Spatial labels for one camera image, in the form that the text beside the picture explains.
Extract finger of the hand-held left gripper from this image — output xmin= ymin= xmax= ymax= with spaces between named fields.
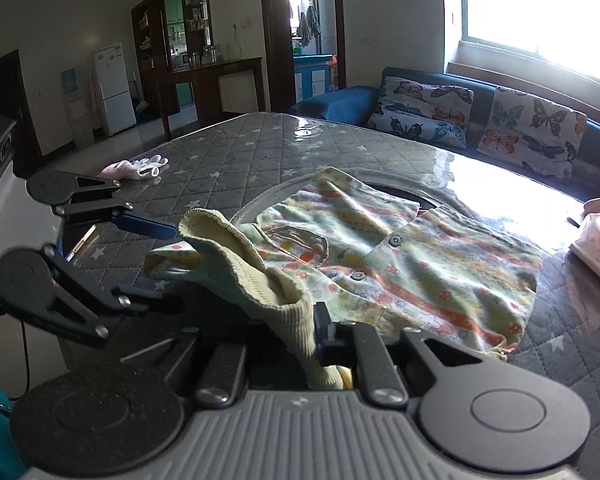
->
xmin=54 ymin=174 xmax=179 ymax=242
xmin=42 ymin=244 xmax=184 ymax=352

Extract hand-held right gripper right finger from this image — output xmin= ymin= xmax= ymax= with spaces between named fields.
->
xmin=312 ymin=301 xmax=486 ymax=409

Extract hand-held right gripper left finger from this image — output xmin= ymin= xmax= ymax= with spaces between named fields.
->
xmin=120 ymin=327 xmax=253 ymax=409

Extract printed baby shirt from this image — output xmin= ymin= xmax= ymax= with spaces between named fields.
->
xmin=145 ymin=167 xmax=546 ymax=392

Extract hanging clothes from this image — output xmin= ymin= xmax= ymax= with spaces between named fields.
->
xmin=297 ymin=6 xmax=324 ymax=54

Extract folded pink clothes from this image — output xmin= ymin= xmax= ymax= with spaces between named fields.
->
xmin=569 ymin=210 xmax=600 ymax=297

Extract small pink white garment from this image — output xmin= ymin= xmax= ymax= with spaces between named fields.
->
xmin=97 ymin=156 xmax=170 ymax=182

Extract grey quilted table cover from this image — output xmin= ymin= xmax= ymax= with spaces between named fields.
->
xmin=0 ymin=110 xmax=600 ymax=463

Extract water dispenser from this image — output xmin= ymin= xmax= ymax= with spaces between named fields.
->
xmin=61 ymin=67 xmax=96 ymax=147

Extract white fridge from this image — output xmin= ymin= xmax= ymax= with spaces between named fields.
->
xmin=92 ymin=44 xmax=139 ymax=137

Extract dark wooden cabinet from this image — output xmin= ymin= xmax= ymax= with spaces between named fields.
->
xmin=131 ymin=0 xmax=267 ymax=142

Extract round black hotplate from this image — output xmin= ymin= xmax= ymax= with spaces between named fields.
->
xmin=230 ymin=175 xmax=437 ymax=228

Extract blue sofa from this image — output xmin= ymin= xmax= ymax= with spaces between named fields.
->
xmin=287 ymin=66 xmax=600 ymax=207

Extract blue low cabinet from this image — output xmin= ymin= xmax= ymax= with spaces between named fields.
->
xmin=293 ymin=52 xmax=342 ymax=104

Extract butterfly print cushion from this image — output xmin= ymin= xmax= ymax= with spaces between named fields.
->
xmin=477 ymin=86 xmax=588 ymax=184
xmin=367 ymin=76 xmax=475 ymax=150

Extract window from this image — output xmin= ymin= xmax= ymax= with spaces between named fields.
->
xmin=457 ymin=0 xmax=600 ymax=84

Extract black cable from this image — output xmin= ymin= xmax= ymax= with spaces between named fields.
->
xmin=20 ymin=317 xmax=33 ymax=402

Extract dark wooden door frame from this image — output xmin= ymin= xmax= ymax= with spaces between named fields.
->
xmin=257 ymin=0 xmax=347 ymax=117

